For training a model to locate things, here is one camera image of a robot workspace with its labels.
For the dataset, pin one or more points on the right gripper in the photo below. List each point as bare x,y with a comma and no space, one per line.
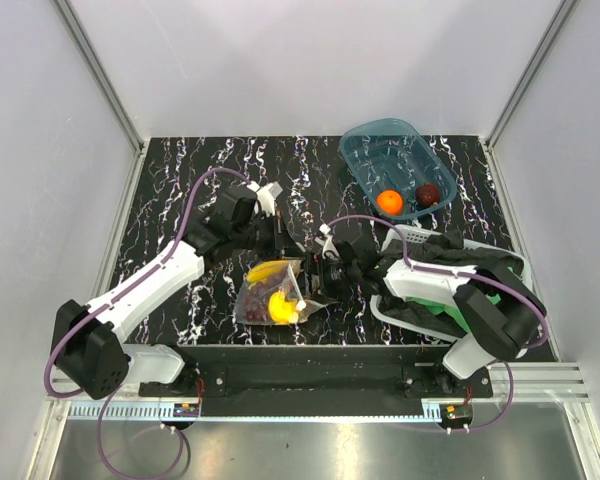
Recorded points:
315,265

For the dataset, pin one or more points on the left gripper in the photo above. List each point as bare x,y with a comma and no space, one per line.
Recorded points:
283,243

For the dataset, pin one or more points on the clear zip top bag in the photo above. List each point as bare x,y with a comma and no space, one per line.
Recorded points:
287,286

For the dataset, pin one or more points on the yellow fake lemon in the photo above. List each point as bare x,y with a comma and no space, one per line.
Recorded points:
281,309

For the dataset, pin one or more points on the fake orange fruit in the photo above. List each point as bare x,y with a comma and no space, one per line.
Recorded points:
390,202

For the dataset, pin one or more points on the dark red fake fruit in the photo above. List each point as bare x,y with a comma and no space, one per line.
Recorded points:
427,195

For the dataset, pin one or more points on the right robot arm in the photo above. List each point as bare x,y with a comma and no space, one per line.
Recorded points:
485,311

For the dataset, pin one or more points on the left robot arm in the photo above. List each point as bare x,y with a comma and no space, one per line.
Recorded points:
90,341

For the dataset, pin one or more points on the yellow fake banana bunch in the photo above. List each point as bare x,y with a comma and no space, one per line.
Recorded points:
261,272

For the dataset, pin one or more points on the purple fake grape bunch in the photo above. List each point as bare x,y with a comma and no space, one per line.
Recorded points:
253,298

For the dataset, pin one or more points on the white laundry basket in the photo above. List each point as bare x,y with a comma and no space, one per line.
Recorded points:
410,320

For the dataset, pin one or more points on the green microfibre cloth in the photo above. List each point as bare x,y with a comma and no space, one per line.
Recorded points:
436,318

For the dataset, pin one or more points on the teal plastic container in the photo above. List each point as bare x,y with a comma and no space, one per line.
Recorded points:
390,154

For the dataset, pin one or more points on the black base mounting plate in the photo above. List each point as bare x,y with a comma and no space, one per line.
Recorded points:
319,382

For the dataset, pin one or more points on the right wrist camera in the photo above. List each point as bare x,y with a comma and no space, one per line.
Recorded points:
325,240

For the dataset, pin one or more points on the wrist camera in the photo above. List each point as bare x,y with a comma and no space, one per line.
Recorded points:
325,240
266,197

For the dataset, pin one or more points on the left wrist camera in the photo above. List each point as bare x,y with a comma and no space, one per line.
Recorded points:
266,197

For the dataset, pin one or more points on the aluminium frame rail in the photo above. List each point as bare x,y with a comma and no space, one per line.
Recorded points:
87,51

